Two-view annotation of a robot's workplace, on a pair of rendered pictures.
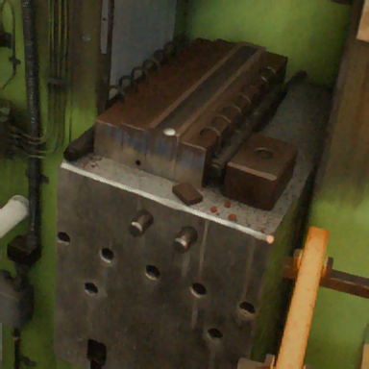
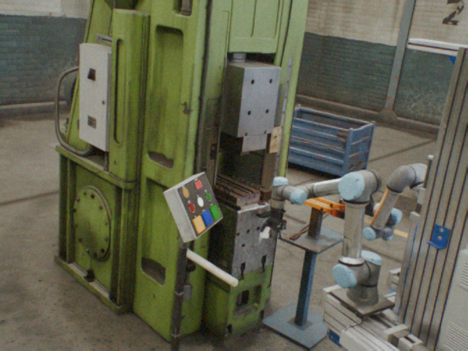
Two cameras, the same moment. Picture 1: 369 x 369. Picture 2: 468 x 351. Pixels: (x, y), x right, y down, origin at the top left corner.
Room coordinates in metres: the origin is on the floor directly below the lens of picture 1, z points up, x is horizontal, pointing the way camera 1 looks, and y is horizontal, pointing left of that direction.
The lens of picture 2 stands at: (-0.31, 3.06, 2.17)
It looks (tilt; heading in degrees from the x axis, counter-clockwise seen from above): 18 degrees down; 296
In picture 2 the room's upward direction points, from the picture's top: 6 degrees clockwise
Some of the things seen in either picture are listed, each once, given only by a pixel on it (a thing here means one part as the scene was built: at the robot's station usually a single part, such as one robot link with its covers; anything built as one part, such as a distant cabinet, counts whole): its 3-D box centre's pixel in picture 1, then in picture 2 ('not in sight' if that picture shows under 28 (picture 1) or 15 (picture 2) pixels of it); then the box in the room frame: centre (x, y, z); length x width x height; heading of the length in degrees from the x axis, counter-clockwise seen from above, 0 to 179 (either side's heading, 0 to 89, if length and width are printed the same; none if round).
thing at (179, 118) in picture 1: (213, 85); (229, 182); (1.25, 0.01, 0.99); 0.42 x 0.05 x 0.01; 161
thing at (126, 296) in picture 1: (211, 220); (227, 223); (1.25, -0.02, 0.69); 0.56 x 0.38 x 0.45; 161
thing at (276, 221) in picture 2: not in sight; (276, 217); (0.69, 0.53, 1.07); 0.09 x 0.08 x 0.12; 153
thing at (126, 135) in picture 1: (199, 98); (225, 188); (1.26, 0.03, 0.96); 0.42 x 0.20 x 0.09; 161
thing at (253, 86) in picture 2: not in sight; (240, 95); (1.24, -0.01, 1.56); 0.42 x 0.39 x 0.40; 161
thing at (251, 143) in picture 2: not in sight; (231, 134); (1.26, 0.03, 1.32); 0.42 x 0.20 x 0.10; 161
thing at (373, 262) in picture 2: not in sight; (367, 266); (0.18, 0.58, 0.98); 0.13 x 0.12 x 0.14; 70
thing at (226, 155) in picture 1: (250, 126); not in sight; (1.18, -0.06, 0.95); 0.34 x 0.03 x 0.03; 161
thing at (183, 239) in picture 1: (184, 240); not in sight; (0.95, 0.02, 0.87); 0.04 x 0.03 x 0.03; 161
